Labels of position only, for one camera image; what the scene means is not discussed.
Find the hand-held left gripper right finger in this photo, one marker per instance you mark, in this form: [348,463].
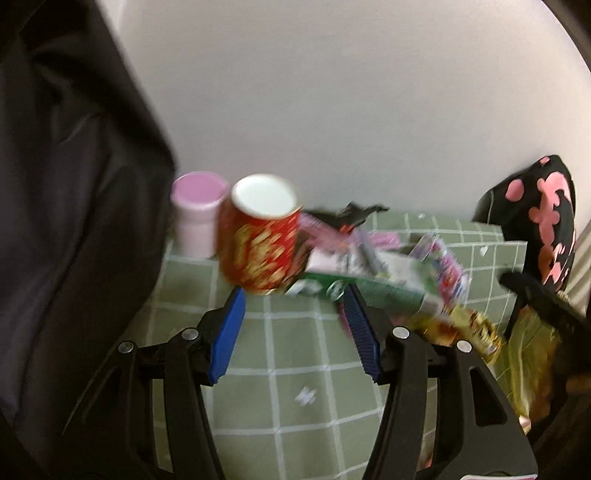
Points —
[362,334]

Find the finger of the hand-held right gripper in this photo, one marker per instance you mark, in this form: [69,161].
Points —
[531,290]

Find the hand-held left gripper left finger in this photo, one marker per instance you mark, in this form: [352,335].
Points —
[225,339]

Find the black bag with pink print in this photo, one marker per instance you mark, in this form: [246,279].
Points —
[540,221]

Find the yellow noodle snack packet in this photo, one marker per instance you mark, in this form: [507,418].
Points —
[471,330]

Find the yellow plastic bag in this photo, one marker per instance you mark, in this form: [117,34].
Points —
[531,369]

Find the red gold-print can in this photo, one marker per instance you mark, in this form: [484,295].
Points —
[256,240]

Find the green checked tablecloth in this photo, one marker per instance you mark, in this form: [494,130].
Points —
[295,360]

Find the colourful pink white snack packet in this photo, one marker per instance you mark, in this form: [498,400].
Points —
[443,267]

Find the black plastic object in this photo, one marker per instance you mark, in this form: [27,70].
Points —
[358,213]

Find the pink plastic bottle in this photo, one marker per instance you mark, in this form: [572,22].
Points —
[196,217]

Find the black backpack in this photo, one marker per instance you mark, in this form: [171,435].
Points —
[69,207]

